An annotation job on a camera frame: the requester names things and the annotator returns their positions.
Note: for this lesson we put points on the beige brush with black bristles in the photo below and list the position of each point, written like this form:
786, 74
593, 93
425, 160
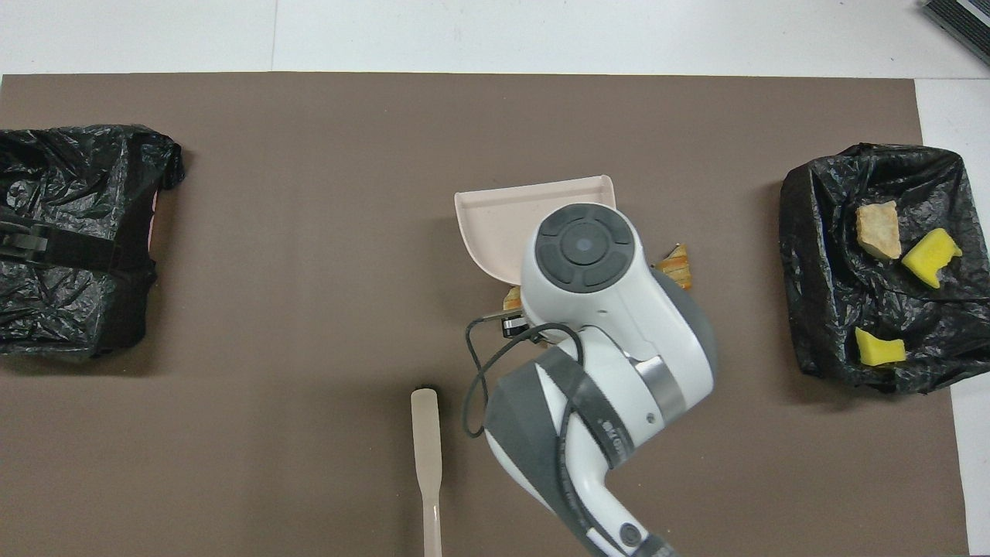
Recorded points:
427, 449

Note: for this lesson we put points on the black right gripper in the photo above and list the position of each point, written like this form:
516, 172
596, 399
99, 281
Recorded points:
518, 325

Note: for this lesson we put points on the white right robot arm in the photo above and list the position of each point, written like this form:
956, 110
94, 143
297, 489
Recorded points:
619, 348

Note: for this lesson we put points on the striped croissant bread piece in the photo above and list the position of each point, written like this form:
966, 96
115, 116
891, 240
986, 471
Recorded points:
879, 230
512, 299
677, 267

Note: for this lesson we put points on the notched yellow sponge piece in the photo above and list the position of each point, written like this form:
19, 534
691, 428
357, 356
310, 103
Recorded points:
928, 259

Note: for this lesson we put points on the beige plastic dustpan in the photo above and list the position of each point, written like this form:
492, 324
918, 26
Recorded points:
495, 224

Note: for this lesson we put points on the green and yellow sponge piece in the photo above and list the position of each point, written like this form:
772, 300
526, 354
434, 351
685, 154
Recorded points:
878, 350

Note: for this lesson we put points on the black grille device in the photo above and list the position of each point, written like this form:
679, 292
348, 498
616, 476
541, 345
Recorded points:
963, 19

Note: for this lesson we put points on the brown table mat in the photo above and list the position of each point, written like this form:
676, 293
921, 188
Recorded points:
309, 155

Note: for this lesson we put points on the black bag lined bin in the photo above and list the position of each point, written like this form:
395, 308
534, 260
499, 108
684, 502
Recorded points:
69, 178
835, 294

